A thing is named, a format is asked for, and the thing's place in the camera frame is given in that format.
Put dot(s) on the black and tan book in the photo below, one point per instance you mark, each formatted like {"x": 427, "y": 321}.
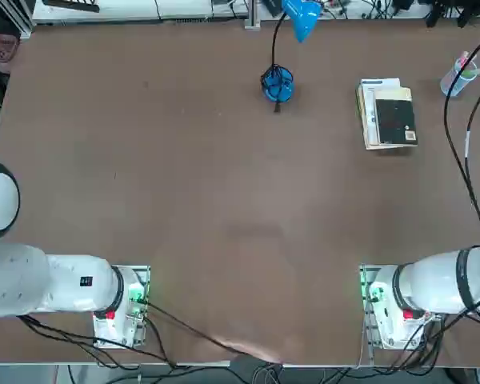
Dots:
{"x": 396, "y": 118}

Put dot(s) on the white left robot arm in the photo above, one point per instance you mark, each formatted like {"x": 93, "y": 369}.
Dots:
{"x": 24, "y": 280}

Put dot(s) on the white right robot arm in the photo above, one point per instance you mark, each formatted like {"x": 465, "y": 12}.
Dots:
{"x": 436, "y": 288}

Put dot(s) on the blue desk lamp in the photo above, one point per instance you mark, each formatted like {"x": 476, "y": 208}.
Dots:
{"x": 302, "y": 16}

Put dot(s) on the clear plastic cup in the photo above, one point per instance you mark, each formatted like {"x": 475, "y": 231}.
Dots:
{"x": 454, "y": 82}

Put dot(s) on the black ridged power supply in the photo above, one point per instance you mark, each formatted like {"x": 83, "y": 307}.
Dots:
{"x": 74, "y": 5}

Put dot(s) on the pink highlighter pen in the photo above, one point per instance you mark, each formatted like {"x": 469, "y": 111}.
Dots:
{"x": 463, "y": 60}

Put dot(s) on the green highlighter pen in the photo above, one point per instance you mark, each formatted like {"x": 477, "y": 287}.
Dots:
{"x": 472, "y": 73}

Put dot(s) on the pink perforated plastic basket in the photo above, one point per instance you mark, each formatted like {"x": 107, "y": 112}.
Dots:
{"x": 0, "y": 50}

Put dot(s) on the aluminium frame post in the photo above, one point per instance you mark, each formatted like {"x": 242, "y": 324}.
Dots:
{"x": 252, "y": 14}

